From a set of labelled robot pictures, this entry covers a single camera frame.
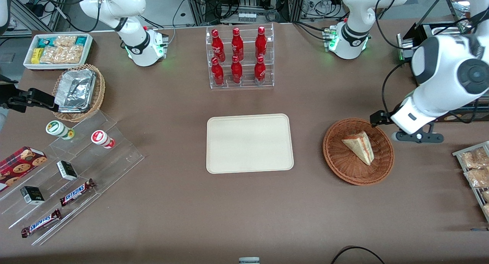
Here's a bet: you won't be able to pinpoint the stacked aluminium foil containers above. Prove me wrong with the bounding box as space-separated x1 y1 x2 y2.
54 69 97 113

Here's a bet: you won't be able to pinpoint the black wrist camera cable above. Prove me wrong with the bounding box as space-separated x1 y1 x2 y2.
375 0 414 116

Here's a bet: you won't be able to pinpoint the snickers chocolate bar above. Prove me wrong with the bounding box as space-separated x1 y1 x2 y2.
59 178 96 207
21 208 62 238

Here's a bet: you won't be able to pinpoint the red cookie box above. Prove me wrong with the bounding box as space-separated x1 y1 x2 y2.
0 146 48 192

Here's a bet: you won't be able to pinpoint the green lid snack cup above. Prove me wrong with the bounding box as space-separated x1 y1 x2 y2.
45 120 75 140

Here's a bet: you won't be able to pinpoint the red lid snack cup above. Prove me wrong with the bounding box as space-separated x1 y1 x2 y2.
91 130 116 149

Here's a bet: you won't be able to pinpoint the beige plastic tray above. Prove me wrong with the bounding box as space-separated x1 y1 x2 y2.
206 113 294 174

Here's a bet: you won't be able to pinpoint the brown round wicker basket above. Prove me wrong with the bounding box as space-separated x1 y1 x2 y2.
323 118 395 186

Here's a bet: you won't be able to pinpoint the aluminium frame with cables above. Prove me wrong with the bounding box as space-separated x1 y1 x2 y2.
10 0 71 34

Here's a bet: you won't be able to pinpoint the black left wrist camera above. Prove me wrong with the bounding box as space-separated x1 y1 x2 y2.
369 110 391 127

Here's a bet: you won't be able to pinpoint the light wicker basket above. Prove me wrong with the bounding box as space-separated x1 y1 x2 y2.
52 64 106 123

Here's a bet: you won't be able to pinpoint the triangular sandwich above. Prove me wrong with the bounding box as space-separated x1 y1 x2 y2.
341 131 374 166

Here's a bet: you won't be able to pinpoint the clear acrylic bottle rack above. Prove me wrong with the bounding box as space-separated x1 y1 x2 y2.
206 23 275 89

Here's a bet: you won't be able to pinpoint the red cola bottle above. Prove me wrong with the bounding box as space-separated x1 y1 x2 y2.
255 26 267 60
231 27 244 61
254 55 266 84
211 29 226 63
211 57 225 86
230 55 243 84

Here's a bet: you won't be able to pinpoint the black floor cable loop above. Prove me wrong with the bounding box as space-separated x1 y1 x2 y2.
330 246 387 264

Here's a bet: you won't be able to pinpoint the aluminium frame equipment rack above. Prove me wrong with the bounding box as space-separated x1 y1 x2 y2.
183 0 307 26

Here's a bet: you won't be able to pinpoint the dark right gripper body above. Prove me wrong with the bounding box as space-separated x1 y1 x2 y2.
0 75 19 112

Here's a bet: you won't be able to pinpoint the clear acrylic stepped display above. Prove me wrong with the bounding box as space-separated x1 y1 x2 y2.
0 110 145 246

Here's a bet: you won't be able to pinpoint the white rectangular snack bin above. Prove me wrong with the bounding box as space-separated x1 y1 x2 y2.
23 33 94 71

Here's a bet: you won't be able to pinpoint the clear bag of crackers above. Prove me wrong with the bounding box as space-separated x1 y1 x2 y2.
40 45 85 64

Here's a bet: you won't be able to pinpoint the clear bag of pastries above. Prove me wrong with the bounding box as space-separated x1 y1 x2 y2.
459 147 489 170
464 167 489 188

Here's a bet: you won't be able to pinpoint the small black carton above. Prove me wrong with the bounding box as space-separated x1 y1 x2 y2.
19 186 45 206
56 160 78 181

